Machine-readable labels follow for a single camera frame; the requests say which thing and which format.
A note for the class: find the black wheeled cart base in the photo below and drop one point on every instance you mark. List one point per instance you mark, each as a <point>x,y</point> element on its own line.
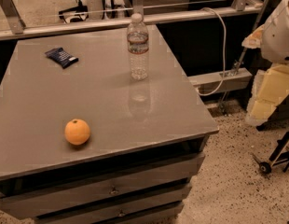
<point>279,156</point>

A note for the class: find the grey drawer cabinet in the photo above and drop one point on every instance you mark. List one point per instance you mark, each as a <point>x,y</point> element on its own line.
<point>146,138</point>

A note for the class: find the aluminium frame rail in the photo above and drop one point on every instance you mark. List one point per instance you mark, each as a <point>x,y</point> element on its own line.
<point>17,29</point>

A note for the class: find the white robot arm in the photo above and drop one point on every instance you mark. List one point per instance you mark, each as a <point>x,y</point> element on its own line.
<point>275,35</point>

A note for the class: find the clear plastic water bottle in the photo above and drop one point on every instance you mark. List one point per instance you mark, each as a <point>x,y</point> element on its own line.
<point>138,47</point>

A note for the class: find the black office chair base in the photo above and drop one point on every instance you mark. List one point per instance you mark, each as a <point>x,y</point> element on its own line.
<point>74,11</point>

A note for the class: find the orange fruit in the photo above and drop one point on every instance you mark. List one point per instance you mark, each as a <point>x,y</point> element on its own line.
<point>77,132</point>

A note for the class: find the dark blue snack packet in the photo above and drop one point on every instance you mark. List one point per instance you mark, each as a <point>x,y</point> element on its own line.
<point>61,57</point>

